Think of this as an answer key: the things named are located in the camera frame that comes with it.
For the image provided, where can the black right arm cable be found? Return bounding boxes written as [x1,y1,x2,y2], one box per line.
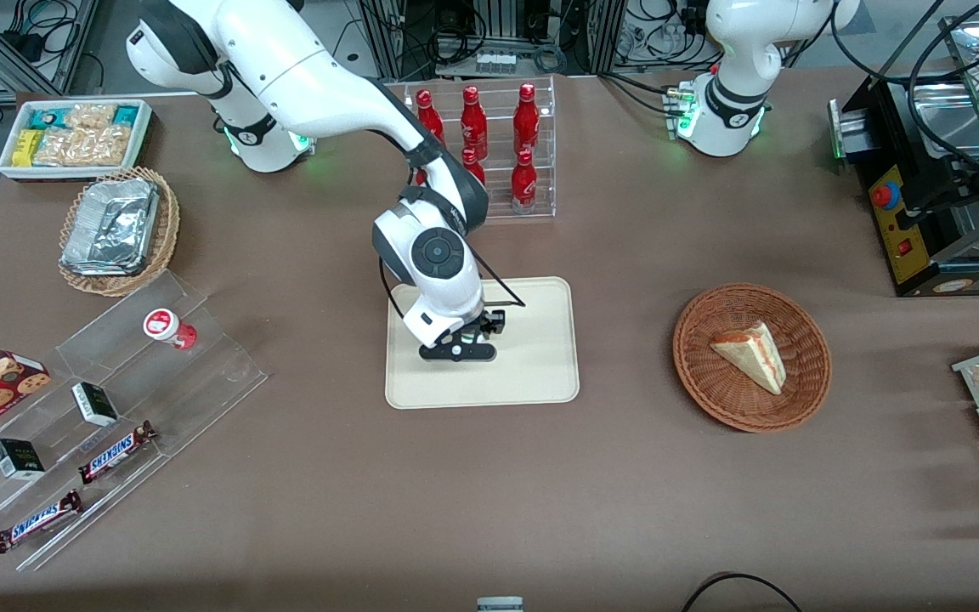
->
[379,242,528,322]

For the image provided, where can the white plastic snack bin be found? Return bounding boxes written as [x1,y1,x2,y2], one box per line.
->
[0,99,154,182]

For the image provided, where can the clear acrylic bottle rack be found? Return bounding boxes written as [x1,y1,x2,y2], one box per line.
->
[403,76,557,224]

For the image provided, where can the black machine with yellow panel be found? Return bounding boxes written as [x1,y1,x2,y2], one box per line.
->
[828,17,979,298]

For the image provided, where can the light wicker basket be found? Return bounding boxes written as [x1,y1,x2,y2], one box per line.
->
[59,167,181,297]

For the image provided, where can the round brown wicker basket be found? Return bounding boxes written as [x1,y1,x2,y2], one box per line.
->
[673,283,833,434]

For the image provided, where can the small rice cracker bag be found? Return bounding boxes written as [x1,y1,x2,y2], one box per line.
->
[65,104,116,133]

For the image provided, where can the black floor cable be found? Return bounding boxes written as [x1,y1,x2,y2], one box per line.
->
[681,572,805,612]

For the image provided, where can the wrapped triangle sandwich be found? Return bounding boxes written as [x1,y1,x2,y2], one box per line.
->
[709,320,788,396]

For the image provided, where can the black looping cable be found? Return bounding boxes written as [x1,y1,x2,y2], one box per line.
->
[829,0,979,184]

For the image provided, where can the silver foil trays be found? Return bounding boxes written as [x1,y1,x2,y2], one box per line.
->
[60,178,160,277]

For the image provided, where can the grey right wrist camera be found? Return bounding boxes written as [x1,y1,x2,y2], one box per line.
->
[419,338,498,364]

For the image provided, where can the Snickers chocolate bar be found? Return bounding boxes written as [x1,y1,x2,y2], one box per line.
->
[79,421,157,485]
[0,490,83,554]

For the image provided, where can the red lid yogurt cup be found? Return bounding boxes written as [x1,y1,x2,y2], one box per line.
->
[144,309,198,351]

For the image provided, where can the aluminium frame cabinet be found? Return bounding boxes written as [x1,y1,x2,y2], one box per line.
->
[358,0,626,79]

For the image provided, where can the beige plastic tray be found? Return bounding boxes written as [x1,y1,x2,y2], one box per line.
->
[385,276,580,410]

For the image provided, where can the yellow snack packet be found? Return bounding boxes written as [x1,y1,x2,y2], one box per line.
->
[12,129,44,167]

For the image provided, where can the large rice cracker bag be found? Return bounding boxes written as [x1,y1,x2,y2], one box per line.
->
[33,126,132,167]

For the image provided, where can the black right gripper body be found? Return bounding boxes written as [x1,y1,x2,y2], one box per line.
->
[454,309,508,343]

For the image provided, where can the clear acrylic stepped display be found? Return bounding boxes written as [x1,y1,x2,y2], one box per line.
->
[0,270,269,572]

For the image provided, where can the small black box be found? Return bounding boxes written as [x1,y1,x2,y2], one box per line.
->
[0,439,46,482]
[71,382,120,428]

